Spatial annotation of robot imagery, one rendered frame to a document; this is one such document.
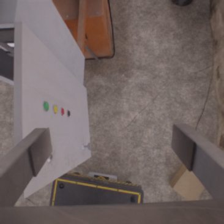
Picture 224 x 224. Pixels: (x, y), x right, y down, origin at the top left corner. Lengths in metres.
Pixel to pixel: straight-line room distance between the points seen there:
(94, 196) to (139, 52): 1.38
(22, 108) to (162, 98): 1.40
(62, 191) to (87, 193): 0.19
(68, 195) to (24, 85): 1.11
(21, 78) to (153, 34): 1.61
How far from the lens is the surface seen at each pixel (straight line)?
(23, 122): 0.40
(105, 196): 1.35
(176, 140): 0.16
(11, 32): 0.62
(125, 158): 1.59
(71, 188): 1.39
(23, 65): 0.44
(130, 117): 1.58
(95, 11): 1.27
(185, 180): 1.55
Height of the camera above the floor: 1.58
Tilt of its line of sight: 81 degrees down
